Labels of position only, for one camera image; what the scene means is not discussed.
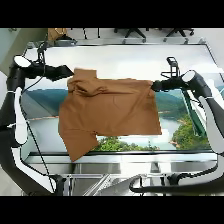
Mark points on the silver frame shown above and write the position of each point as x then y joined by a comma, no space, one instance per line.
133,159

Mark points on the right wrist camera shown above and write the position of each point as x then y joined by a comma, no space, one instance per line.
173,63

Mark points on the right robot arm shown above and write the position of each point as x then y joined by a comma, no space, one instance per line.
200,83

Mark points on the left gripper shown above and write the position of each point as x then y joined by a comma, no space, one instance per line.
60,72

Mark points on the black office chair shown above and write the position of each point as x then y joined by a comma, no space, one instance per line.
180,32
133,32

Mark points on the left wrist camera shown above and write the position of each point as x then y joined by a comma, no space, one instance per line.
41,50

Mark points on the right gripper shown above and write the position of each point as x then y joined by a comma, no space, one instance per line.
158,85

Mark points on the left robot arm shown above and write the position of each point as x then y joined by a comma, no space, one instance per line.
7,110

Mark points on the brown T-shirt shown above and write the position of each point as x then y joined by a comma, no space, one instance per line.
110,113

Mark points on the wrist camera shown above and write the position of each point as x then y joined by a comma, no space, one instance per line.
41,50
173,63

